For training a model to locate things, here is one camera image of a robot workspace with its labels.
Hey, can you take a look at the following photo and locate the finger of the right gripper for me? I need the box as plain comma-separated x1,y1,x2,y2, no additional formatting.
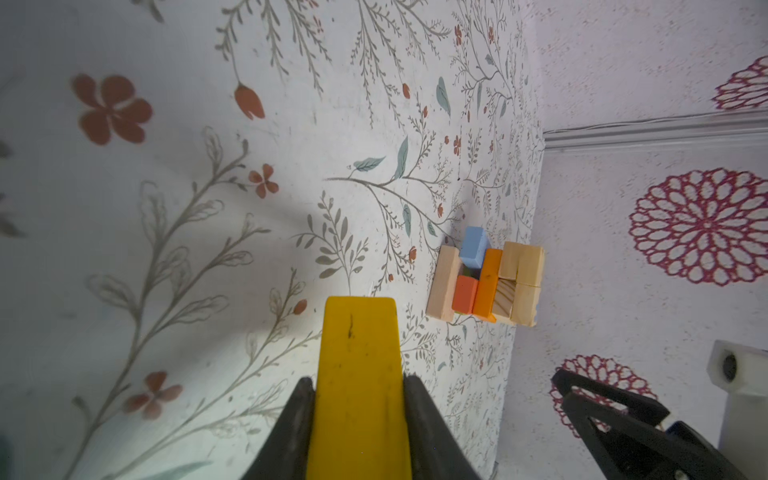
563,392,745,479
551,368,670,427

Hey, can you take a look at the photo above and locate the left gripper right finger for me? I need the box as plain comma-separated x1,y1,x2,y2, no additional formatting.
403,375,479,480

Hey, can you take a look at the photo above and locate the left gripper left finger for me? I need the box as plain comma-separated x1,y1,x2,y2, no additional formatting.
241,377,315,480

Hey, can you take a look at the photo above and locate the yellow wedge block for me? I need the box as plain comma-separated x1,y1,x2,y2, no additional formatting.
306,296,412,479

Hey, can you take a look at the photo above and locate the natural wood rectangular block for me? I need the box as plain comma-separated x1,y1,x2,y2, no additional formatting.
425,245,461,322

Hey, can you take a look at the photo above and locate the orange rectangular block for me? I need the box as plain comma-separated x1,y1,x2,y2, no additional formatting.
472,248,503,323

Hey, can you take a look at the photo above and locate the red rectangular block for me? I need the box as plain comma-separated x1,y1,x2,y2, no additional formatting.
452,275,479,315

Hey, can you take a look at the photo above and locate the blue picture cube block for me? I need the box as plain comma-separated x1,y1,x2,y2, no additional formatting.
510,283,541,327

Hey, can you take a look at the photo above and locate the orange picture cube block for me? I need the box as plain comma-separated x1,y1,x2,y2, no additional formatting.
498,242,546,287

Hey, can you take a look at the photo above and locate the light blue rectangular block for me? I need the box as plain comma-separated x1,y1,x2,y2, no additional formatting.
459,226,490,270

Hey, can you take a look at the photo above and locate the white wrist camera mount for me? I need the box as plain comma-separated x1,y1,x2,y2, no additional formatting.
707,340,768,479

